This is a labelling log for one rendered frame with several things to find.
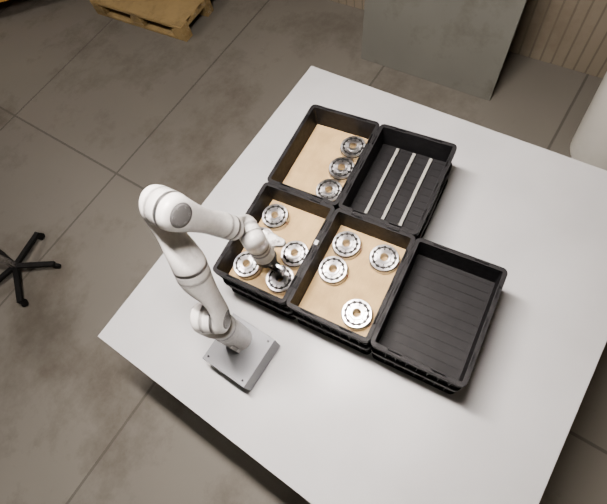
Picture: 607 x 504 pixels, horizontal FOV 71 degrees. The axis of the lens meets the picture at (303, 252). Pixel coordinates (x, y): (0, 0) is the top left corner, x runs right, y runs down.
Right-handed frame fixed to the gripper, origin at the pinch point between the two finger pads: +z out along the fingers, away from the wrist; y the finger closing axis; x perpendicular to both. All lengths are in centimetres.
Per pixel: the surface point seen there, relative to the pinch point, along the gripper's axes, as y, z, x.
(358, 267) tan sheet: 24.7, 4.9, 17.0
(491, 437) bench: 88, 15, -8
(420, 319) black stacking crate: 52, 4, 12
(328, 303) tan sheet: 22.8, 4.3, 0.2
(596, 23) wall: 52, 62, 227
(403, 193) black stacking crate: 24, 6, 52
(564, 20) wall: 36, 65, 227
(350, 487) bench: 59, 15, -45
